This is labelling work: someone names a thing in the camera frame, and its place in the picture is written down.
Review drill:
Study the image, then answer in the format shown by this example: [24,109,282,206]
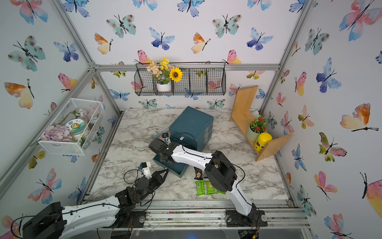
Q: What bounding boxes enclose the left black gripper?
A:
[136,169,168,204]

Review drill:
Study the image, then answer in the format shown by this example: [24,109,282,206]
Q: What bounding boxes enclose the green cookie packet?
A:
[195,180,206,197]
[215,189,226,195]
[205,181,216,195]

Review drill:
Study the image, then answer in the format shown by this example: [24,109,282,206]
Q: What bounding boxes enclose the teal drawer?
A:
[153,155,189,178]

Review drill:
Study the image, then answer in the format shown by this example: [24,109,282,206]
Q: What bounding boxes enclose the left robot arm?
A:
[21,169,169,239]

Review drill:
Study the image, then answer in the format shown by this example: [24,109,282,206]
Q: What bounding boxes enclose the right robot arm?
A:
[149,138,257,218]

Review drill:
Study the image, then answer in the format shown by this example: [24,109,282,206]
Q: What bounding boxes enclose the teal drawer cabinet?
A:
[169,107,214,151]

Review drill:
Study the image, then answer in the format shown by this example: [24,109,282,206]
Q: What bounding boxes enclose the small wooden dustpan brush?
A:
[149,129,169,147]

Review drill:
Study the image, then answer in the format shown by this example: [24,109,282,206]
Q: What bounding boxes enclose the white flower pot with sunflower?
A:
[146,58,183,93]

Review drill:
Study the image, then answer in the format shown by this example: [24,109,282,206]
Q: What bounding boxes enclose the wooden zigzag shelf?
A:
[229,86,291,162]

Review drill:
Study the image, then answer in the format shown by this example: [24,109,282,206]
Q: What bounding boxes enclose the round green tin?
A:
[65,119,86,134]

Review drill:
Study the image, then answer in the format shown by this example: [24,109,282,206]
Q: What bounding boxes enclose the green pot red flowers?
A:
[246,116,268,141]

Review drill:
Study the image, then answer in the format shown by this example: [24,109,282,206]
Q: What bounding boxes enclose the yellow canister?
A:
[254,132,273,152]

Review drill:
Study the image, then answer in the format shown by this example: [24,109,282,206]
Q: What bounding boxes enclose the pink artificial flowers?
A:
[40,124,72,142]

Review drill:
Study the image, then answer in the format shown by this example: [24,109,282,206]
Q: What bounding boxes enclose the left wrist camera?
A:
[139,162,152,179]

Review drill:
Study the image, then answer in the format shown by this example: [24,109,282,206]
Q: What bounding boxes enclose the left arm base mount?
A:
[110,211,147,229]

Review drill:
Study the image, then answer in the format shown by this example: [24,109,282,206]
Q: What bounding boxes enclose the black wire wall basket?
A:
[132,62,226,98]

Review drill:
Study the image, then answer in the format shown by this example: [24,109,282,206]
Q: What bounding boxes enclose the white mesh wall basket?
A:
[37,98,105,156]

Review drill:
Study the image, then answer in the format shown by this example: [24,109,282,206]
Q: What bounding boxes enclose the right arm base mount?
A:
[225,208,268,227]

